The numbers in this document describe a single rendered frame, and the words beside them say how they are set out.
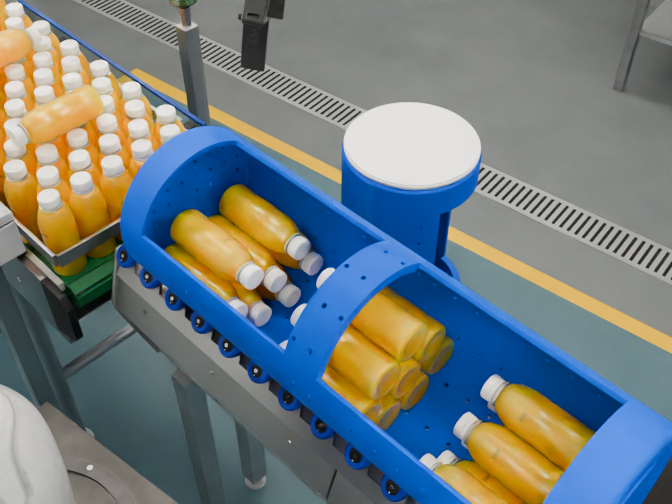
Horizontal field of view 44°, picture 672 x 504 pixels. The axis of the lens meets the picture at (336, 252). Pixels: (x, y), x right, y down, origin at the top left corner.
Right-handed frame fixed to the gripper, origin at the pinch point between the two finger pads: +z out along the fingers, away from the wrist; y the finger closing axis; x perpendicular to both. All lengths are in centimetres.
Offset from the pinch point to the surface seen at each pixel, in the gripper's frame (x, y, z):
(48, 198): -38, -13, 48
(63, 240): -35, -11, 56
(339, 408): 19, 28, 38
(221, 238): -4.0, -1.0, 38.5
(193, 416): -9, -9, 102
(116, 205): -29, -21, 55
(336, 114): 5, -196, 144
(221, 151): -8.5, -20.2, 36.1
